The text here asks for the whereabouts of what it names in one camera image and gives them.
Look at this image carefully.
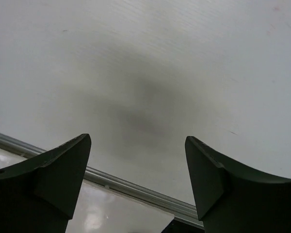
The grey aluminium table edge rail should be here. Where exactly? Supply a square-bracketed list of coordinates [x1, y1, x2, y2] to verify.
[0, 133, 204, 232]

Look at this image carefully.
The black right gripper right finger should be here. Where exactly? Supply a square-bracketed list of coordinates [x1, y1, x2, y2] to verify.
[185, 136, 291, 233]

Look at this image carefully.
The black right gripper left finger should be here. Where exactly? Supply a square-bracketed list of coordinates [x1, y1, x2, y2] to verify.
[0, 133, 91, 233]

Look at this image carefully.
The black robot base hardware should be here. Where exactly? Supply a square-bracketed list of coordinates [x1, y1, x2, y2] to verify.
[162, 218, 205, 233]

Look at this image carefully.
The white acrylic side panel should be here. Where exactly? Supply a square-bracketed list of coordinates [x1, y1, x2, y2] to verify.
[0, 144, 175, 233]

